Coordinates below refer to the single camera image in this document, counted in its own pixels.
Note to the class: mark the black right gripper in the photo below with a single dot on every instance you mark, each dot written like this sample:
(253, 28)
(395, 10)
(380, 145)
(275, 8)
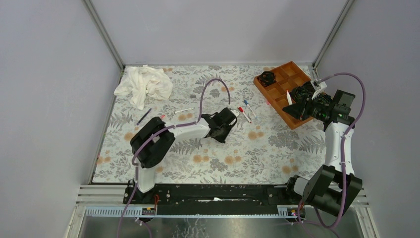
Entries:
(300, 110)

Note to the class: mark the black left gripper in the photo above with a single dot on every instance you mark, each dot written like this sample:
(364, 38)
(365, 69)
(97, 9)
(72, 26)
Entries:
(221, 139)

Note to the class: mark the white pen red tip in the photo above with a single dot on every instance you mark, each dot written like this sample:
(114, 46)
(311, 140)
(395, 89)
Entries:
(289, 99)
(244, 114)

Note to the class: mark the white pen blue tip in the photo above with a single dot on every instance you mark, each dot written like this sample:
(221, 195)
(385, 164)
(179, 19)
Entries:
(251, 110)

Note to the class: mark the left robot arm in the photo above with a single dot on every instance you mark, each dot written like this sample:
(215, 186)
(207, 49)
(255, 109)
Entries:
(152, 143)

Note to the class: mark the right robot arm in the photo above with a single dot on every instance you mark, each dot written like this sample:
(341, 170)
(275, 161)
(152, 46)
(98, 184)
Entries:
(334, 186)

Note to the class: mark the black pen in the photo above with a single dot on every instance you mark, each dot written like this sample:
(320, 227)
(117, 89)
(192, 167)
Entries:
(143, 117)

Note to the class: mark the orange compartment tray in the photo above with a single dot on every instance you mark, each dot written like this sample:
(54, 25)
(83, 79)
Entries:
(273, 85)

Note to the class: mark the floral patterned mat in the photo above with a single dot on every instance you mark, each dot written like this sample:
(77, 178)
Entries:
(265, 151)

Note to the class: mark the white crumpled cloth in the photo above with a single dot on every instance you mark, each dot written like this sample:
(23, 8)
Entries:
(144, 81)

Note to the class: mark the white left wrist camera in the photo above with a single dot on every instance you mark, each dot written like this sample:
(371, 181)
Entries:
(234, 112)

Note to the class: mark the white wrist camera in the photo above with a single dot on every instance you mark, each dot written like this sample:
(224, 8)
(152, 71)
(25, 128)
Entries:
(318, 86)
(234, 112)

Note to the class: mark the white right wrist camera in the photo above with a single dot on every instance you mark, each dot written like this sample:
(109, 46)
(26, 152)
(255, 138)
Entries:
(318, 86)

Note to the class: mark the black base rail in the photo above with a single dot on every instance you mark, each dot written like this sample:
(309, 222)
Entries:
(212, 199)

